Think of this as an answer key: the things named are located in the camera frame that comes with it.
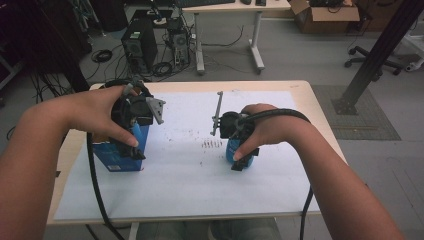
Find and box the large black computer tower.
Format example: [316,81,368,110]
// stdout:
[120,15,159,75]

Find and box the bundle of black floor cables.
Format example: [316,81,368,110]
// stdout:
[29,71,76,104]

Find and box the dark curtain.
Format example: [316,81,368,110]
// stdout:
[0,0,93,94]

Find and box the person's left hand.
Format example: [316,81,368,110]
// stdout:
[64,85,140,149]

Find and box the white paper sheet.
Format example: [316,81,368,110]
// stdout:
[53,90,322,222]

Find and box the person's right hand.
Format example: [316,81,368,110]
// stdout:
[232,103,313,162]

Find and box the grey floor mat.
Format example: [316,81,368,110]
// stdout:
[311,84,402,142]

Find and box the black metal post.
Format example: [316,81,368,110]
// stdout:
[331,0,424,116]

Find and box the black office chair base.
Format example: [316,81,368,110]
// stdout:
[344,45,405,77]

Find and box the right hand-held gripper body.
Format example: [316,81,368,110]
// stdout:
[210,91,257,141]

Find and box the small black computer tower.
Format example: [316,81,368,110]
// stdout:
[167,17,191,67]

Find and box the coiled black cable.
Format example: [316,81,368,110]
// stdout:
[90,48,114,64]
[151,61,174,78]

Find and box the white table leg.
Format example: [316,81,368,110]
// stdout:
[128,222,141,240]

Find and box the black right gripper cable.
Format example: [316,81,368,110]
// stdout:
[237,107,315,240]

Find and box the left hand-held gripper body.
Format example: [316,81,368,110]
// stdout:
[111,93,167,131]

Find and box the black keyboard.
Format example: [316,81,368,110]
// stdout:
[174,0,236,9]

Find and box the open brown cardboard box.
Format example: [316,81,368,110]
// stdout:
[288,0,361,35]

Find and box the white-legged desk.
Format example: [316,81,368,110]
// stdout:
[180,0,292,76]

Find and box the blue cardboard box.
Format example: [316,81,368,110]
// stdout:
[92,122,151,173]

